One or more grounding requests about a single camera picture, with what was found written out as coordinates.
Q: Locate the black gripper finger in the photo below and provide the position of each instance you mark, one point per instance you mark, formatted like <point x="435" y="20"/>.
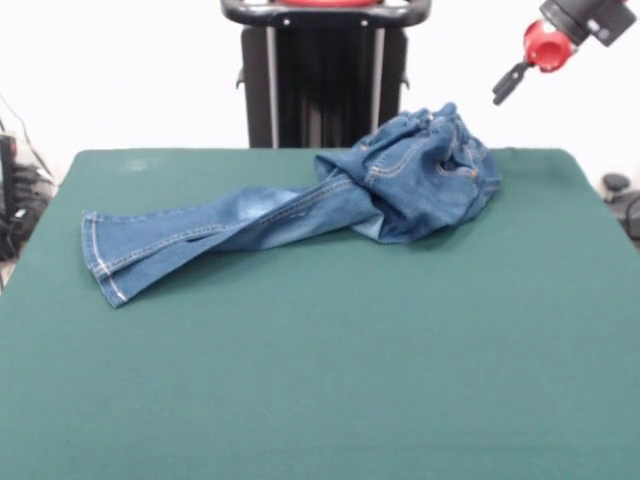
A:
<point x="505" y="79"/>
<point x="509" y="87"/>

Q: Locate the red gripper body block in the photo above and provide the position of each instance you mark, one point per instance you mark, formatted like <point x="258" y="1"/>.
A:
<point x="547" y="47"/>

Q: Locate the blue denim jeans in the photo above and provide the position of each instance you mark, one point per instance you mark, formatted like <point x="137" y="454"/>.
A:
<point x="300" y="215"/>

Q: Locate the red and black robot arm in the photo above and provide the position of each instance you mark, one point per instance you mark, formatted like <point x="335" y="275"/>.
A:
<point x="590" y="17"/>

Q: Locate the black chair base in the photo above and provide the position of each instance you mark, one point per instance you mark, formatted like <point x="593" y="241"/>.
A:
<point x="622" y="197"/>

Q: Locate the dark green table cloth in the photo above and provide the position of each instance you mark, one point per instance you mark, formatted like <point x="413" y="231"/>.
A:
<point x="300" y="375"/>

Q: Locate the black electronics box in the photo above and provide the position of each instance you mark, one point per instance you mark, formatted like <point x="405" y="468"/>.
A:
<point x="7" y="170"/>

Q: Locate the black robot pedestal stand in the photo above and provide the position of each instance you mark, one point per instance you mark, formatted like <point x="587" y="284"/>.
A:
<point x="325" y="75"/>

